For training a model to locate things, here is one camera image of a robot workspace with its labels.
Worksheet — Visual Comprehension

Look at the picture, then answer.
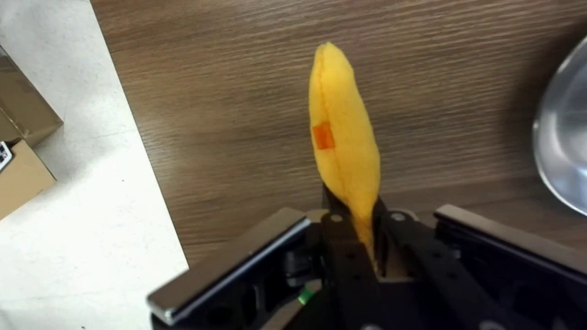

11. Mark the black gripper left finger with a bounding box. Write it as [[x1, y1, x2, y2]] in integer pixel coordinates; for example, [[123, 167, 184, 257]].
[[317, 186, 395, 330]]

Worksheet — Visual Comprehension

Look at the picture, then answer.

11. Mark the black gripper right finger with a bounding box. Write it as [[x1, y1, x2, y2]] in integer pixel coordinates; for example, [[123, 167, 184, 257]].
[[372, 200, 510, 330]]

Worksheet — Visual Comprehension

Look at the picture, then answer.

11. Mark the yellow plush carrot toy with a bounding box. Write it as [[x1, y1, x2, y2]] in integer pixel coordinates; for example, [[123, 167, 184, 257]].
[[306, 41, 383, 259]]

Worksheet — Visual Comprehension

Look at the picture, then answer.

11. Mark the silver metal bowl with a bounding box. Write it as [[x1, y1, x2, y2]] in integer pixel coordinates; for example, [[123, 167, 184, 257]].
[[530, 35, 587, 219]]

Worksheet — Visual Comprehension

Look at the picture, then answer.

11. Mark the light brown cardboard box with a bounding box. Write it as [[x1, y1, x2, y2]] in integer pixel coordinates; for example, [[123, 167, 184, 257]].
[[0, 140, 59, 222]]

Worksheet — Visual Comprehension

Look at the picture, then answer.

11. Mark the dark brown cardboard box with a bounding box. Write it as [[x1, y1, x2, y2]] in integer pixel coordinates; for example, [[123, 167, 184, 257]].
[[0, 46, 66, 149]]

